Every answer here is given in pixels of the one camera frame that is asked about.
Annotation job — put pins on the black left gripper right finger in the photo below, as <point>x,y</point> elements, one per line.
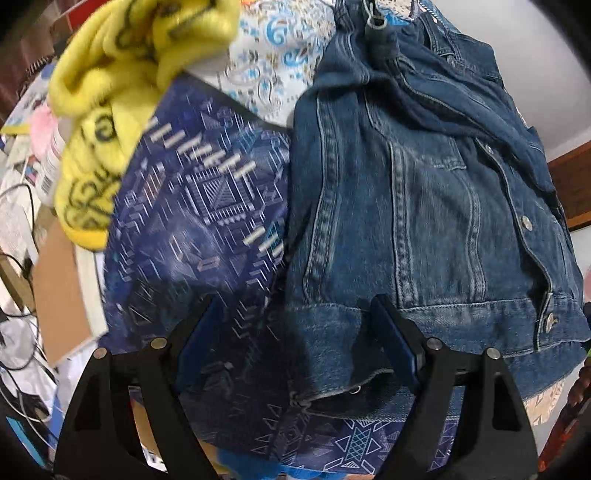
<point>494,438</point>

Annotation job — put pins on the brown cardboard box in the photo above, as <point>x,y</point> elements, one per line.
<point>59,304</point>

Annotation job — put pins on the blue patchwork bed quilt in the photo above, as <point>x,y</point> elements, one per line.
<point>203,209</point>

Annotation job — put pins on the blue denim jacket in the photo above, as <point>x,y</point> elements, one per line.
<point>413,175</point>

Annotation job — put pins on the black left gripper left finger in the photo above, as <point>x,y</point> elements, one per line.
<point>99,439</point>

